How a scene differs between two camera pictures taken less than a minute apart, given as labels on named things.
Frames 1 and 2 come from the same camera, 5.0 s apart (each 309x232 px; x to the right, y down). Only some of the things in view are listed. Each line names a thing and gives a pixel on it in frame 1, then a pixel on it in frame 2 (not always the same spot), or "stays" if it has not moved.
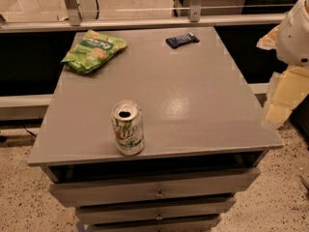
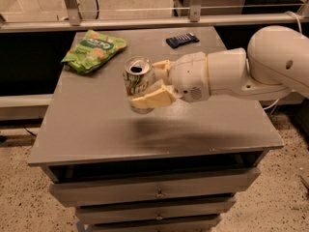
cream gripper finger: [285, 91] -> [161, 94]
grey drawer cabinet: [204, 141] stays
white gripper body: [294, 39] -> [189, 75]
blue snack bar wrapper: [182, 39] stays
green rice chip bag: [91, 50] stays
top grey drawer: [88, 192] stays
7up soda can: [127, 123] -> [137, 74]
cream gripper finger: [270, 41] -> [165, 65]
